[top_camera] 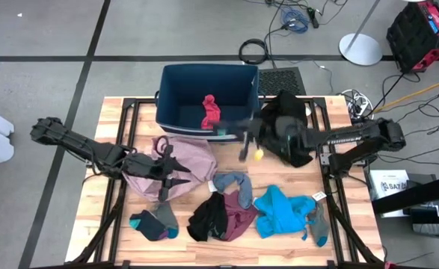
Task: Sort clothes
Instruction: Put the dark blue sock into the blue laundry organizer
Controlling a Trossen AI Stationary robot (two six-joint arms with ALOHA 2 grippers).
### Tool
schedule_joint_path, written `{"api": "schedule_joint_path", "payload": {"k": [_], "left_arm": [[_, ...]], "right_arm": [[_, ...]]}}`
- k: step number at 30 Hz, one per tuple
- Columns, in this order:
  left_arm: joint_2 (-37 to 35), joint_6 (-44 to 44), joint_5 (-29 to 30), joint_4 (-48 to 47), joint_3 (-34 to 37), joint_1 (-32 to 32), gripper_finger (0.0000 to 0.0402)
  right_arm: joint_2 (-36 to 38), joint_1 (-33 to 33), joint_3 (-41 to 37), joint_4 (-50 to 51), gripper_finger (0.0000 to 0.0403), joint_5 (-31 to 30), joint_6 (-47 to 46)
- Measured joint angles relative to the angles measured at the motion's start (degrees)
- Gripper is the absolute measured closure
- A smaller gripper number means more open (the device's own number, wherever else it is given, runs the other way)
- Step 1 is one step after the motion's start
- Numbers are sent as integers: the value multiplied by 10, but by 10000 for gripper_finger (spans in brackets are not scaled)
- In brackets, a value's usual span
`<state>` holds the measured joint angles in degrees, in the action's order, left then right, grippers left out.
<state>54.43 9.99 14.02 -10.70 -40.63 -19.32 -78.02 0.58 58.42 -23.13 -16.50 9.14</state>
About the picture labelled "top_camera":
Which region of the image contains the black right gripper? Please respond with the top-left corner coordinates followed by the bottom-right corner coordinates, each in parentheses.
top-left (214, 117), bottom-right (282, 163)

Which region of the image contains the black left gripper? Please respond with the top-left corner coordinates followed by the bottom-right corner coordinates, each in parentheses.
top-left (123, 151), bottom-right (192, 203)

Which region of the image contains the red garment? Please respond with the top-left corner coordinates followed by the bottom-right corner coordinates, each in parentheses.
top-left (200, 94), bottom-right (222, 131)

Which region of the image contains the pale pink woven shirt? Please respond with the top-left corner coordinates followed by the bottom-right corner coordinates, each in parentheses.
top-left (123, 134), bottom-right (219, 203)

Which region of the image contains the black boxers grey waistband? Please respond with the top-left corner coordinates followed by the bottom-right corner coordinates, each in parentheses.
top-left (186, 191), bottom-right (230, 243)

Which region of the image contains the large black garment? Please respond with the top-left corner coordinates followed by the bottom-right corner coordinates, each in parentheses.
top-left (259, 89), bottom-right (315, 169)

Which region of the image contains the maroon t-shirt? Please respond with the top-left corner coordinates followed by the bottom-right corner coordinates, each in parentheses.
top-left (211, 190), bottom-right (260, 242)

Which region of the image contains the bright blue fleece hoodie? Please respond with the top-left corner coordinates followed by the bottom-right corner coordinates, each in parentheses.
top-left (254, 185), bottom-right (317, 240)

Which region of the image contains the grey sock teal toe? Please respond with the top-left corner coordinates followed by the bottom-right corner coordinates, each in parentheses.
top-left (307, 202), bottom-right (331, 248)
top-left (152, 200), bottom-right (180, 240)

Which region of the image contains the navy white striped fabric bin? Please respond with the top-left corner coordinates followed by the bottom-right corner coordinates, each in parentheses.
top-left (154, 63), bottom-right (261, 142)

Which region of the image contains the navy sock teal toe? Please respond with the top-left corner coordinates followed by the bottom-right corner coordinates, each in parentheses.
top-left (129, 209), bottom-right (170, 242)

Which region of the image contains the blue grey sock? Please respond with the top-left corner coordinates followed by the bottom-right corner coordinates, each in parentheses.
top-left (211, 171), bottom-right (254, 210)

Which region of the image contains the black perforated floor mat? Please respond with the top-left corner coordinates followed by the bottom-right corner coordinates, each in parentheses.
top-left (258, 67), bottom-right (307, 96)

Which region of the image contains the black power adapter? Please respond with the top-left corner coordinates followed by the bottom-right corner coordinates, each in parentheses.
top-left (307, 7), bottom-right (320, 29)

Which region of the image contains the white round stand base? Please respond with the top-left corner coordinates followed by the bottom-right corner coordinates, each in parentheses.
top-left (338, 0), bottom-right (384, 67)

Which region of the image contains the white printed cardboard box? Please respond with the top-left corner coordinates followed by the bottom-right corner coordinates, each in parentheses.
top-left (368, 170), bottom-right (411, 219)

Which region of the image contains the yellow rod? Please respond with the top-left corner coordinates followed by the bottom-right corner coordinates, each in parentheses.
top-left (372, 80), bottom-right (439, 114)

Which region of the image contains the black stand beam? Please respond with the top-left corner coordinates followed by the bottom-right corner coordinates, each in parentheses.
top-left (372, 173), bottom-right (439, 237)

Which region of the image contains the black red tool case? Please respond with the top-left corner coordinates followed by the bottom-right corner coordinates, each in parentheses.
top-left (386, 1), bottom-right (439, 74)

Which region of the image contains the black metal table frame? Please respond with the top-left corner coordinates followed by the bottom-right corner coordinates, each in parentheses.
top-left (69, 96), bottom-right (387, 269)

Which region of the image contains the coiled black cable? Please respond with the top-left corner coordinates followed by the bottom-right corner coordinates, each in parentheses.
top-left (238, 38), bottom-right (270, 66)

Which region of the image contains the coiled blue cable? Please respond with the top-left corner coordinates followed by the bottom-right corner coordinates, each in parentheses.
top-left (280, 7), bottom-right (310, 34)

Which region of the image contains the coiled white cable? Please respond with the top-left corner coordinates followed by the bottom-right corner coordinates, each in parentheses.
top-left (340, 88), bottom-right (374, 119)

